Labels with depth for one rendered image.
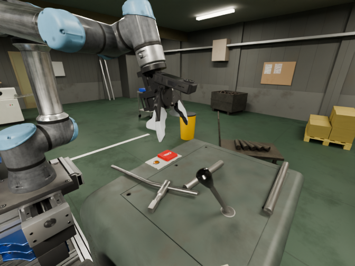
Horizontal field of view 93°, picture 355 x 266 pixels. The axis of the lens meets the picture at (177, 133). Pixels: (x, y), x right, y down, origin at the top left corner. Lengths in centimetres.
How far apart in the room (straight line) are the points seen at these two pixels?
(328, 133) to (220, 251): 458
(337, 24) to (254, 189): 629
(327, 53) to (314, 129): 255
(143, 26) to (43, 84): 49
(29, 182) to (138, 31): 66
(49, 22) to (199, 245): 53
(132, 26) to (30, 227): 70
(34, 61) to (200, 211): 76
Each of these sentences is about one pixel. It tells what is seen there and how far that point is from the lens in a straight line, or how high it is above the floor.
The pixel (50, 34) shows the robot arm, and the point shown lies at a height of 166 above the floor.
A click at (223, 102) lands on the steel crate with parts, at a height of 43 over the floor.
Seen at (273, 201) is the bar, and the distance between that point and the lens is 53.
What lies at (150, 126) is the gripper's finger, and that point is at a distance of 47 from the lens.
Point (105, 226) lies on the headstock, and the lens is 49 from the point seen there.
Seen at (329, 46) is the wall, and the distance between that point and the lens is 662.
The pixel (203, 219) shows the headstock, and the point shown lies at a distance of 46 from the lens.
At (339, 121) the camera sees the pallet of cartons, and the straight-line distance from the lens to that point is 483.
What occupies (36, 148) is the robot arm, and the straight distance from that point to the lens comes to 83.
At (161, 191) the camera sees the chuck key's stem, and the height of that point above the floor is 128.
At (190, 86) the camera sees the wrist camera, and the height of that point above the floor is 156.
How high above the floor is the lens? 160
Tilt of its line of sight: 21 degrees down
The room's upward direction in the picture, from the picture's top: straight up
